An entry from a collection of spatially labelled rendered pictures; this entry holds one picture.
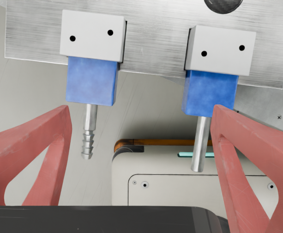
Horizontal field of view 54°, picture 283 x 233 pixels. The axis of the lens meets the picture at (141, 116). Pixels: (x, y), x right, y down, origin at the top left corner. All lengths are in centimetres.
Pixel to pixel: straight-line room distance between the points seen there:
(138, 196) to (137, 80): 45
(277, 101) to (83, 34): 23
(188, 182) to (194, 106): 68
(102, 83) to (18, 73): 98
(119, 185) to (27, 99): 53
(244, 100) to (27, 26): 24
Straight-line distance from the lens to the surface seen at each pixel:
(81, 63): 25
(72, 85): 26
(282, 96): 36
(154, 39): 26
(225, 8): 28
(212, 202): 96
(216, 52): 24
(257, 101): 35
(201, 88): 25
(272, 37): 29
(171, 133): 115
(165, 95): 113
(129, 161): 89
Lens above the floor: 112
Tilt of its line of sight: 81 degrees down
